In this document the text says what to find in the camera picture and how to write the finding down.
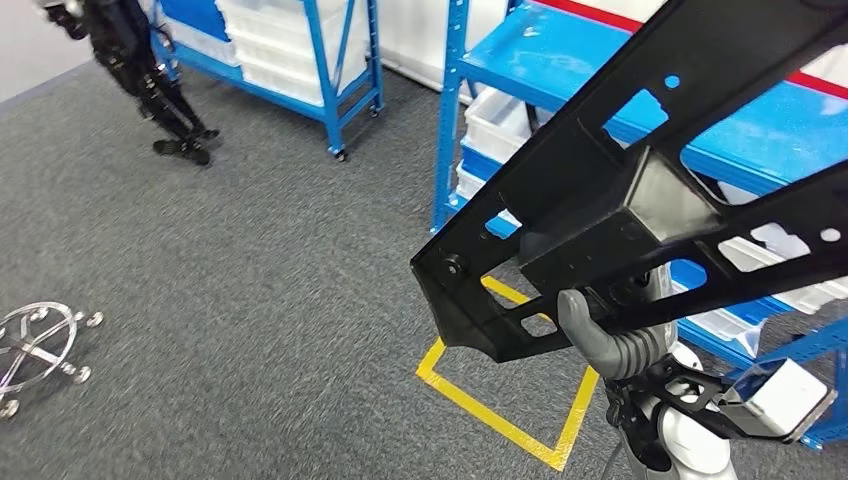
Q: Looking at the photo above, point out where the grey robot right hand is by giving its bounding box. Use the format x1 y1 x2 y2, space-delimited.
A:
556 288 678 382

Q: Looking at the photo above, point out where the long black plastic part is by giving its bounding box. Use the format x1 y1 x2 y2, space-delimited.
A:
409 0 848 364

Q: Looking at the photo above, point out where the blue metal shelf rack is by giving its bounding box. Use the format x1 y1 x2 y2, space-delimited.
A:
148 0 387 162
430 0 848 453

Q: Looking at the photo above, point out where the white plastic bin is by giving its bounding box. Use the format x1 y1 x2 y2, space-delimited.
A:
715 182 848 316
463 86 551 166
225 26 369 71
238 56 369 107
682 305 763 362
215 0 369 34
454 162 488 202

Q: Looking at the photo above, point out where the yellow floor tape square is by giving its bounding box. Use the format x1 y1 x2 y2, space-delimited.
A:
415 274 601 473

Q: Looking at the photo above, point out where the white car body red stripe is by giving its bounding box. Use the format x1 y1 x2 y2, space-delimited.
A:
377 0 848 101

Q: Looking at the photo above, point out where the chrome chair base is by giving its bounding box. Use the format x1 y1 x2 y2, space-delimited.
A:
0 301 105 422

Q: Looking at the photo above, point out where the black hanging cable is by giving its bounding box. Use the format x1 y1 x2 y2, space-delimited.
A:
599 440 627 480

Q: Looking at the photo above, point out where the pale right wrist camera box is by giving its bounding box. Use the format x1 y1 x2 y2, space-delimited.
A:
725 357 837 444

